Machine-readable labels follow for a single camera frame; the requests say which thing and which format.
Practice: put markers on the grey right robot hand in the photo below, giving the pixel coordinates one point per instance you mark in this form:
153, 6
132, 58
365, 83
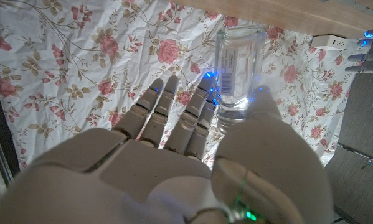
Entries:
127, 180

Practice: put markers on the clear glass salt shaker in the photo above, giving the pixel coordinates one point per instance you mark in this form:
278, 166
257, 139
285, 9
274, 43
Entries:
239, 62

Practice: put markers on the white power strip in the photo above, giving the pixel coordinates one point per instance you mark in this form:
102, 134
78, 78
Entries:
331, 41

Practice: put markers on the floral backdrop cloth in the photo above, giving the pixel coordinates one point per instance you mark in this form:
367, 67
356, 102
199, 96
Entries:
96, 62

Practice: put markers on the black backdrop stand pole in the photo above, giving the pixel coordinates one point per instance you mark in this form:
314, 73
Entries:
1, 130

